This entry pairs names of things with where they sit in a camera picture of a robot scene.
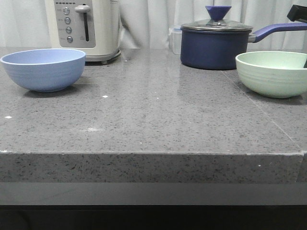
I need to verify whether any green bowl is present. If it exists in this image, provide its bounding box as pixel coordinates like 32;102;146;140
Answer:
236;51;307;98

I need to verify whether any white curtain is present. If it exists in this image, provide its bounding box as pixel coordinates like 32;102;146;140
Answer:
0;0;307;48

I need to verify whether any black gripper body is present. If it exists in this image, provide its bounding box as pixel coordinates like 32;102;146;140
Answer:
287;5;307;23

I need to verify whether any glass pot lid blue knob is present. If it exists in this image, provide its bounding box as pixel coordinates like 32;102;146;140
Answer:
181;6;253;32

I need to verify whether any dark blue saucepan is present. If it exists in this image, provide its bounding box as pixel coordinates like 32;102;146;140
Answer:
180;23;307;70

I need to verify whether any clear plastic container blue lid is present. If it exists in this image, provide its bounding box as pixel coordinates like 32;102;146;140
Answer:
168;25;182;55

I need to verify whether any cream toaster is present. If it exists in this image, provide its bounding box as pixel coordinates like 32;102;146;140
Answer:
45;0;120;63

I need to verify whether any blue bowl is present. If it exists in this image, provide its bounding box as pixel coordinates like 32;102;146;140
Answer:
0;48;86;92

